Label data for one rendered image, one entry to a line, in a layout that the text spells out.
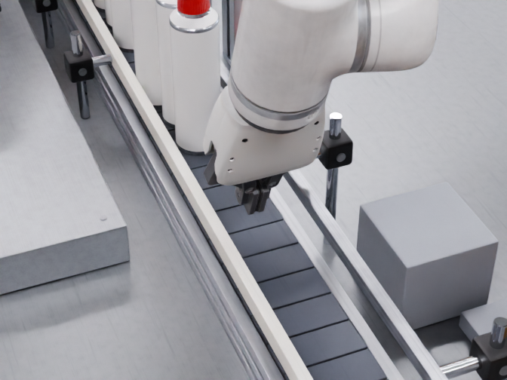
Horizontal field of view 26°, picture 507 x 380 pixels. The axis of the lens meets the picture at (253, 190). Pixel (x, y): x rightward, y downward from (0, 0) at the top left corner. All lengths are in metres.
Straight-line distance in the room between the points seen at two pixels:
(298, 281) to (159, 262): 0.17
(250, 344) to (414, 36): 0.33
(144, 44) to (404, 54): 0.45
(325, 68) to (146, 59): 0.43
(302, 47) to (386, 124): 0.54
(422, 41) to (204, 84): 0.36
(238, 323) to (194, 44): 0.29
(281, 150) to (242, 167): 0.04
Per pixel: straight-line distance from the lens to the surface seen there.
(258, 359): 0.99
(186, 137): 1.20
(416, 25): 0.86
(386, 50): 0.86
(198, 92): 1.16
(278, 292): 1.05
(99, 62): 1.33
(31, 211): 1.16
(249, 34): 0.84
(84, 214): 1.15
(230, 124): 0.93
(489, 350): 0.89
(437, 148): 1.32
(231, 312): 1.04
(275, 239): 1.10
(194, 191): 1.11
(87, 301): 1.12
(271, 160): 0.98
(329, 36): 0.82
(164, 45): 1.20
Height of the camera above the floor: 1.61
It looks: 39 degrees down
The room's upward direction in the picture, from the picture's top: straight up
